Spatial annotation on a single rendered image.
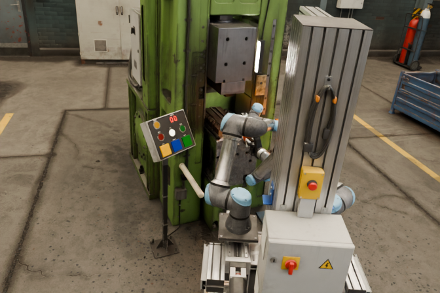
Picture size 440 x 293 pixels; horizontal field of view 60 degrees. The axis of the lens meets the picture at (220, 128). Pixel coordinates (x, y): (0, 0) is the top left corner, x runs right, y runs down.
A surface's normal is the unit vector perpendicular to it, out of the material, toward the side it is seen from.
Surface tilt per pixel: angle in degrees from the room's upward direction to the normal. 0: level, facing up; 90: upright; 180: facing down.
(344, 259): 90
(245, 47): 90
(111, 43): 90
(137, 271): 0
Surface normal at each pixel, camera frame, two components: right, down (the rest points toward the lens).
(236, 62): 0.40, 0.41
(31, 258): 0.06, -0.90
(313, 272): -0.03, 0.42
